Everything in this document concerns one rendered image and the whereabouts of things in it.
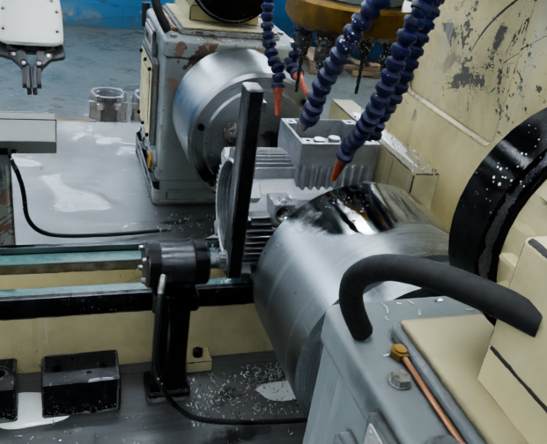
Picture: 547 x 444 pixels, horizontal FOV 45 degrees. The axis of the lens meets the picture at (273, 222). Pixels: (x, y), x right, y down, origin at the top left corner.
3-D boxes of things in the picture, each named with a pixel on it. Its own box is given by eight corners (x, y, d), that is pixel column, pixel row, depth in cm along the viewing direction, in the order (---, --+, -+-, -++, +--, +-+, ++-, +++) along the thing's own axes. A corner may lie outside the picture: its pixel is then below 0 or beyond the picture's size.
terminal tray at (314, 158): (343, 161, 107) (352, 119, 103) (371, 190, 98) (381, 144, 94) (273, 161, 103) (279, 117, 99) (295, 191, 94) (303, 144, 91)
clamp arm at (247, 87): (240, 266, 89) (262, 82, 77) (245, 278, 87) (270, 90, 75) (214, 267, 88) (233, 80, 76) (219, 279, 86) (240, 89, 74)
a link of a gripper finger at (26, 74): (9, 48, 107) (10, 88, 106) (30, 49, 108) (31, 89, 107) (11, 55, 110) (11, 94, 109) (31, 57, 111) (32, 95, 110)
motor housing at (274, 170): (320, 231, 117) (338, 129, 108) (363, 292, 101) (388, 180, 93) (209, 234, 111) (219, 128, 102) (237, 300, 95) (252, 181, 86)
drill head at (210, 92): (264, 139, 155) (278, 32, 143) (318, 212, 125) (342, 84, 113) (157, 137, 147) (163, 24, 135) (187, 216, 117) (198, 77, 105)
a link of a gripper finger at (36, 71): (31, 49, 108) (32, 89, 107) (52, 50, 109) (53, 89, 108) (32, 57, 111) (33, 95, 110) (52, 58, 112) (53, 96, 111)
